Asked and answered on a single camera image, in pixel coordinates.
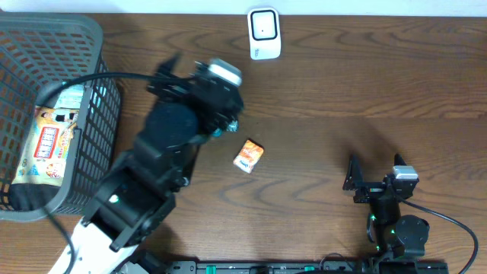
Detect black left camera cable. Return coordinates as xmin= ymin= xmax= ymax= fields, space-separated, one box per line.
xmin=36 ymin=71 xmax=191 ymax=274

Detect black camera cable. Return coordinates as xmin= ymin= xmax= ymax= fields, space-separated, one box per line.
xmin=36 ymin=71 xmax=191 ymax=274
xmin=386 ymin=182 xmax=479 ymax=274

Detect white barcode scanner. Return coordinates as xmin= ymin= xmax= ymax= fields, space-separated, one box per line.
xmin=247 ymin=8 xmax=282 ymax=60

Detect orange snack bag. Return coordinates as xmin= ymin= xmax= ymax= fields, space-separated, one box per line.
xmin=13 ymin=106 xmax=79 ymax=187

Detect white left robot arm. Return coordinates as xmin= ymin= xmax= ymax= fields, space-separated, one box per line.
xmin=52 ymin=56 xmax=244 ymax=273

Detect black right camera cable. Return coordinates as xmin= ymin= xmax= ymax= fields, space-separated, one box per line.
xmin=386 ymin=182 xmax=479 ymax=274

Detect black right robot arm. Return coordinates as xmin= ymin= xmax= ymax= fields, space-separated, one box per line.
xmin=342 ymin=154 xmax=429 ymax=259

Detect grey plastic basket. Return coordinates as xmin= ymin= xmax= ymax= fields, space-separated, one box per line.
xmin=1 ymin=13 xmax=121 ymax=222

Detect teal wet wipes pack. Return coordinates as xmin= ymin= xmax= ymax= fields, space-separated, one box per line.
xmin=54 ymin=84 xmax=107 ymax=110

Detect small orange box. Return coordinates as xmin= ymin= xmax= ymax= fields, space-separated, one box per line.
xmin=233 ymin=139 xmax=264 ymax=174

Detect teal mouthwash bottle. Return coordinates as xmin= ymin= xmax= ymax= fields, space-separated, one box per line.
xmin=212 ymin=120 xmax=239 ymax=138

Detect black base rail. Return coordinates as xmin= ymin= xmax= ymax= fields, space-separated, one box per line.
xmin=164 ymin=260 xmax=449 ymax=274

